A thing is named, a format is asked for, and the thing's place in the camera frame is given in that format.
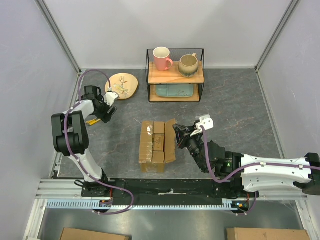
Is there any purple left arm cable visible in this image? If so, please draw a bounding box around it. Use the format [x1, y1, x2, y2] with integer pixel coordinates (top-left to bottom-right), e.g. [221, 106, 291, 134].
[63, 69, 135, 216]

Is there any pink ceramic mug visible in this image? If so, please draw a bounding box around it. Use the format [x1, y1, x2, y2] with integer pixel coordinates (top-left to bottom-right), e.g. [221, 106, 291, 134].
[153, 46, 173, 72]

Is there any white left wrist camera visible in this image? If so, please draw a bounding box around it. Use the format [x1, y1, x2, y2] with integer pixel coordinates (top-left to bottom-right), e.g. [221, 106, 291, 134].
[103, 91, 119, 107]

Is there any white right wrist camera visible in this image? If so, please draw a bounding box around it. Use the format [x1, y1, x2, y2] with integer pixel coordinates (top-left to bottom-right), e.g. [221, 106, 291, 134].
[190, 114, 214, 137]

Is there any cardboard box bottom right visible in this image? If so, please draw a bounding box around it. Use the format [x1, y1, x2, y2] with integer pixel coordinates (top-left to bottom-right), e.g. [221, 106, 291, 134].
[226, 227, 310, 240]

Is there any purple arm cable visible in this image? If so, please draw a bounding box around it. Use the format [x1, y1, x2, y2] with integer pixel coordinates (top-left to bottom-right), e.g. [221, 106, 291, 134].
[201, 126, 320, 218]
[63, 69, 135, 216]

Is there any cardboard box bottom left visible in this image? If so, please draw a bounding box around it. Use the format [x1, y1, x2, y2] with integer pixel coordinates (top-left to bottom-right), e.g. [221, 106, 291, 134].
[60, 228, 131, 240]

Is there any grey slotted cable duct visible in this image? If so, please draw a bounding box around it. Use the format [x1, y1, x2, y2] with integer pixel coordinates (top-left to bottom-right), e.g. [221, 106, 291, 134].
[46, 199, 239, 211]

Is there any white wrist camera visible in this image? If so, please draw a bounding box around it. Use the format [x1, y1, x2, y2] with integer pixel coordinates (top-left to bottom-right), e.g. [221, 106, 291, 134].
[190, 114, 214, 137]
[103, 91, 119, 107]

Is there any beige stoneware mug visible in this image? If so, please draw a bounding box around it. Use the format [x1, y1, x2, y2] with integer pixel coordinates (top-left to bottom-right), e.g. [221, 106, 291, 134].
[178, 53, 199, 78]

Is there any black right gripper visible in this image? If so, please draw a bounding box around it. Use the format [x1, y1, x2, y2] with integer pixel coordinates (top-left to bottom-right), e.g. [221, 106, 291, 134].
[172, 123, 207, 173]

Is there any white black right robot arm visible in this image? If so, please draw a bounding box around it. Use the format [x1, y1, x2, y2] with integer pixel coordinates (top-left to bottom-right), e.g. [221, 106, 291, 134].
[173, 122, 320, 197]

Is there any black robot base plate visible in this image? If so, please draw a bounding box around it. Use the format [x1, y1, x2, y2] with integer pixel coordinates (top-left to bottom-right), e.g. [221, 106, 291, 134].
[74, 178, 260, 205]

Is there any kraft scouring pads package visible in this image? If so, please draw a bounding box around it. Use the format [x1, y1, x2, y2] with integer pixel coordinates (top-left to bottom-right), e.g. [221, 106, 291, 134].
[152, 133, 165, 152]

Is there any teal rectangular ceramic tray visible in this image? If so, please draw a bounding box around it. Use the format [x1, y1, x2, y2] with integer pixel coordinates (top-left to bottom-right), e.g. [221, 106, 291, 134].
[155, 84, 194, 97]

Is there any yellow utility knife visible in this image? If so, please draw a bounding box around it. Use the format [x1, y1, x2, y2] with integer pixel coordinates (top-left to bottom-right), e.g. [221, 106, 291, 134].
[86, 118, 101, 126]

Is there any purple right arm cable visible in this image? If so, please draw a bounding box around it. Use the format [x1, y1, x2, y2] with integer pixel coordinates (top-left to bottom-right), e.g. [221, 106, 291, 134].
[201, 126, 320, 218]

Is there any black wire wooden shelf rack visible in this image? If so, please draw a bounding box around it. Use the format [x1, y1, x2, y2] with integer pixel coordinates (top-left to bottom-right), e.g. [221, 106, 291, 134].
[145, 48, 205, 103]

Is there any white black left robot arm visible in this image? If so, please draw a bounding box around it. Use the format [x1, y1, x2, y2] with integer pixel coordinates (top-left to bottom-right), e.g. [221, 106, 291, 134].
[51, 85, 119, 197]

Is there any aluminium frame rail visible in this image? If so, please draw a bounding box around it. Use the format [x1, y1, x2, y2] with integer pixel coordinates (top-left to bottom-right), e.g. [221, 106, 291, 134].
[35, 0, 81, 75]

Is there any brown cardboard express box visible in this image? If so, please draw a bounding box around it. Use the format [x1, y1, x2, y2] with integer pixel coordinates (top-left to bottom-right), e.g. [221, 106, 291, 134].
[138, 119, 176, 173]

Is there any beige plate with bird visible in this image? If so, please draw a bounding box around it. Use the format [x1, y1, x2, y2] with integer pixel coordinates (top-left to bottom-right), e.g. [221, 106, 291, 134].
[109, 73, 139, 100]

